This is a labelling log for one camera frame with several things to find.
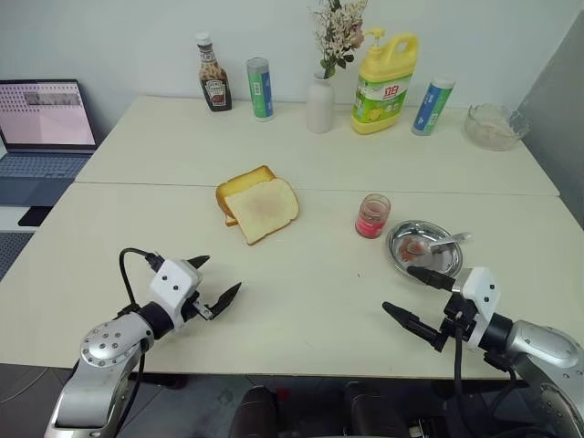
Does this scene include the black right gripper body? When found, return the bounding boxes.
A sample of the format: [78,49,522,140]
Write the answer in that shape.
[435,291,478,352]

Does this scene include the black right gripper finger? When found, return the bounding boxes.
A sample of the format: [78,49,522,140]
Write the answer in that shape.
[407,266,457,293]
[381,300,443,350]

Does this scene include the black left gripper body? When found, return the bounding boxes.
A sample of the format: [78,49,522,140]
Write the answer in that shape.
[180,291,215,324]

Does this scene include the metal spoon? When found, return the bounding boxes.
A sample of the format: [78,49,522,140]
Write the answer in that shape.
[408,231,475,255]

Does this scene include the toast bread slices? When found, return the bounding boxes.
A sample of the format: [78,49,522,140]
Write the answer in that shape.
[225,177,301,246]

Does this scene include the glass jar of red jam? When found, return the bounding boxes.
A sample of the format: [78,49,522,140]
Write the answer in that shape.
[354,193,392,239]

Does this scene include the round metal plate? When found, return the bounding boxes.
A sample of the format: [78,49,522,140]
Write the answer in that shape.
[385,220,464,276]

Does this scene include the clear glass bowl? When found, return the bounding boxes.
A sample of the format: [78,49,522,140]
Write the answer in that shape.
[464,102,530,151]

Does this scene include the blue green cylindrical can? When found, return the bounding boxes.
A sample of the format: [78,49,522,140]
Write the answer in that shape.
[245,57,276,123]
[411,78,456,137]

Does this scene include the black phone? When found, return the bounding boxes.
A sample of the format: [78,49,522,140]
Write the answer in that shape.
[16,205,55,228]

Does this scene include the ketchup bottle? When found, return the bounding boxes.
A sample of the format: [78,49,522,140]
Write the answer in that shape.
[194,31,234,114]

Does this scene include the grey textured mat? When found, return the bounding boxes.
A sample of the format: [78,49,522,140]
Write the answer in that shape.
[0,232,36,282]

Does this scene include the yellow detergent pump bottle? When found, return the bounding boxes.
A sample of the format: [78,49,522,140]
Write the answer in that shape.
[349,26,420,136]

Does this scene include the white ceramic vase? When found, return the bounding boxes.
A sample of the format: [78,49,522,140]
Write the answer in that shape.
[306,72,338,134]

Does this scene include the open laptop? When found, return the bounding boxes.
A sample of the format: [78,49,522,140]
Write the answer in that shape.
[0,79,99,209]

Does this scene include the dried flower bouquet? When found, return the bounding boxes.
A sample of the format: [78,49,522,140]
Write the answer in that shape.
[308,0,369,79]

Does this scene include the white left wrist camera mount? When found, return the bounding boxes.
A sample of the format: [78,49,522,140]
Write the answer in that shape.
[149,258,202,328]

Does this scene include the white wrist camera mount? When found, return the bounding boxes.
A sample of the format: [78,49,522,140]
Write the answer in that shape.
[149,258,202,328]
[451,266,498,348]

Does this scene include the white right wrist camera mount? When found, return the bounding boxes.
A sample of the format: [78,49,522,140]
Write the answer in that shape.
[451,266,498,348]

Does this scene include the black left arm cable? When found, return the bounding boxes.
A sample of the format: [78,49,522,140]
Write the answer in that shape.
[117,247,164,430]

